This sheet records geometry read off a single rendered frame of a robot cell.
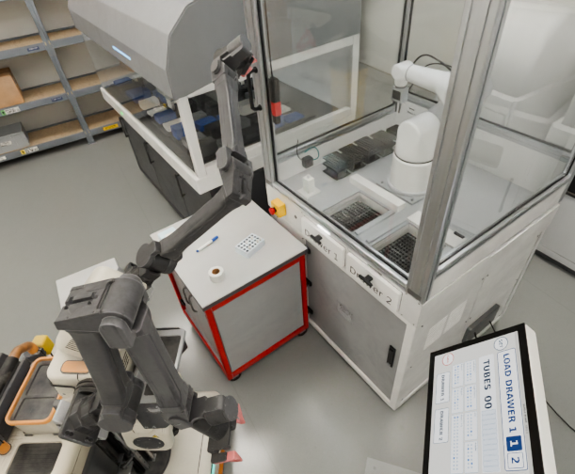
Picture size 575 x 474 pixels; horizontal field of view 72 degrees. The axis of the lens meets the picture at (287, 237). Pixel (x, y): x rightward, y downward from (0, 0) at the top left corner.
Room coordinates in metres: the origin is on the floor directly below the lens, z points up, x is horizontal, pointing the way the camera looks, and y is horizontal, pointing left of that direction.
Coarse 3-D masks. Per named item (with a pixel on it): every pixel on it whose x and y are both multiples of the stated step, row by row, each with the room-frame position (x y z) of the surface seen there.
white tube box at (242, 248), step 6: (252, 234) 1.49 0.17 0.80; (246, 240) 1.46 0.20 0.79; (252, 240) 1.45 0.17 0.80; (240, 246) 1.41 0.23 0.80; (246, 246) 1.41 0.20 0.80; (252, 246) 1.41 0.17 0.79; (258, 246) 1.42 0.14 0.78; (240, 252) 1.39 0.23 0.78; (246, 252) 1.37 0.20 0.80; (252, 252) 1.38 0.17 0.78
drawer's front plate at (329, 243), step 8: (304, 216) 1.44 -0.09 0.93; (304, 224) 1.42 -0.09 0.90; (312, 224) 1.38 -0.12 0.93; (304, 232) 1.42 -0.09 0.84; (312, 232) 1.36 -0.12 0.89; (320, 232) 1.32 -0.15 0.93; (312, 240) 1.36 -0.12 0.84; (320, 240) 1.32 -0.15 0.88; (328, 240) 1.27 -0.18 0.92; (320, 248) 1.32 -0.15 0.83; (328, 248) 1.27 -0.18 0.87; (336, 248) 1.22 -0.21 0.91; (344, 248) 1.20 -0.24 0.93; (328, 256) 1.27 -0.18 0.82; (336, 256) 1.22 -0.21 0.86; (344, 256) 1.20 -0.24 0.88
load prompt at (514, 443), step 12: (504, 360) 0.51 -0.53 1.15; (516, 360) 0.49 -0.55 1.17; (504, 372) 0.48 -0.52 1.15; (516, 372) 0.46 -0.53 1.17; (504, 384) 0.45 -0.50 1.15; (516, 384) 0.44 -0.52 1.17; (504, 396) 0.42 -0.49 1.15; (516, 396) 0.41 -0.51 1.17; (504, 408) 0.39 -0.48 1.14; (516, 408) 0.38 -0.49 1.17; (504, 420) 0.37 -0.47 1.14; (516, 420) 0.36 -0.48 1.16; (504, 432) 0.34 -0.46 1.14; (516, 432) 0.33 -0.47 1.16; (504, 444) 0.32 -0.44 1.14; (516, 444) 0.31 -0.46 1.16; (504, 456) 0.29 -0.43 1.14; (516, 456) 0.28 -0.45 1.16; (504, 468) 0.27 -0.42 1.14; (516, 468) 0.26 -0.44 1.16
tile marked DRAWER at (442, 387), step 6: (444, 372) 0.57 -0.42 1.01; (438, 378) 0.56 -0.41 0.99; (444, 378) 0.55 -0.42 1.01; (438, 384) 0.54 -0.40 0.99; (444, 384) 0.53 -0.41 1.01; (438, 390) 0.52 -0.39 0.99; (444, 390) 0.51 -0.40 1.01; (438, 396) 0.50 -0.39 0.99; (444, 396) 0.49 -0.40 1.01; (438, 402) 0.49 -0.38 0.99; (444, 402) 0.48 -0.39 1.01
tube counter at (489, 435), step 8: (480, 400) 0.44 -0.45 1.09; (488, 400) 0.43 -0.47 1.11; (488, 408) 0.41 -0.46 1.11; (496, 408) 0.40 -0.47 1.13; (488, 416) 0.39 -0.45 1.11; (496, 416) 0.38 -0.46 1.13; (488, 424) 0.37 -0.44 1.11; (496, 424) 0.37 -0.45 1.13; (488, 432) 0.36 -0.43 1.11; (496, 432) 0.35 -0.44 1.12; (488, 440) 0.34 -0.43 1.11; (496, 440) 0.33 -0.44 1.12; (488, 448) 0.32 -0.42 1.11; (496, 448) 0.32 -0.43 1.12; (488, 456) 0.30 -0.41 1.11; (496, 456) 0.30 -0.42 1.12; (488, 464) 0.29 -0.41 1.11; (496, 464) 0.28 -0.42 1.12; (488, 472) 0.27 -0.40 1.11
